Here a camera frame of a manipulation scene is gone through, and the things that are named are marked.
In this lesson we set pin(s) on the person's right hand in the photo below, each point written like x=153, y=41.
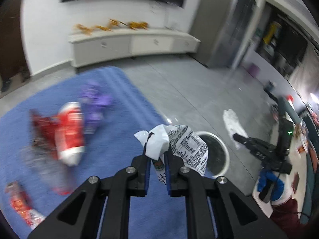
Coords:
x=270, y=184

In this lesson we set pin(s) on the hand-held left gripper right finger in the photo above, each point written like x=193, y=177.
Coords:
x=167, y=176

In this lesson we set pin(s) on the clear plastic bottle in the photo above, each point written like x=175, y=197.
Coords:
x=44, y=169

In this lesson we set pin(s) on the yellow hanging garment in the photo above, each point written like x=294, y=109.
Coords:
x=270, y=31

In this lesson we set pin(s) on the white printed plastic wrapper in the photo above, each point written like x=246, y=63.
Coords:
x=185, y=144

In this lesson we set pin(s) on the blue blanket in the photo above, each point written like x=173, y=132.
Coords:
x=119, y=104

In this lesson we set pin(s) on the person's right forearm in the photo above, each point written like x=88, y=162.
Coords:
x=286, y=210

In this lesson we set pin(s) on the long golden dragon figurine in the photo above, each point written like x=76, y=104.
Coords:
x=99, y=27

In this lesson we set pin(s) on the dark red snack packet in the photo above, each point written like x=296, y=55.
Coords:
x=42, y=127

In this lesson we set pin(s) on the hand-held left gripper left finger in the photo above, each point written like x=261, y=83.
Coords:
x=148, y=176

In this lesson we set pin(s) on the red and white snack packet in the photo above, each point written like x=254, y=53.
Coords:
x=71, y=134

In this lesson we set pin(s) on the silver refrigerator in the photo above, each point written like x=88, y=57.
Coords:
x=231, y=29

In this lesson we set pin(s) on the white television cabinet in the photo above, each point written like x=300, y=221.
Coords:
x=134, y=44

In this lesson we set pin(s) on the dark brown door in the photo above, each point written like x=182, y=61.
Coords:
x=12, y=49

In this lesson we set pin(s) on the white trash bin black liner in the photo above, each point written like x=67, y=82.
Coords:
x=220, y=151

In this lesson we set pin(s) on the small red snack packet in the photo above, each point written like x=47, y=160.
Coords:
x=22, y=204

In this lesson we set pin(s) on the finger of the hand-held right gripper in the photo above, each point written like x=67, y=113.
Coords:
x=251, y=145

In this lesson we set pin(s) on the white paper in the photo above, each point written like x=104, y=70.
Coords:
x=233, y=122

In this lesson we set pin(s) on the purple snack packet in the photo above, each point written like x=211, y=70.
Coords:
x=93, y=104

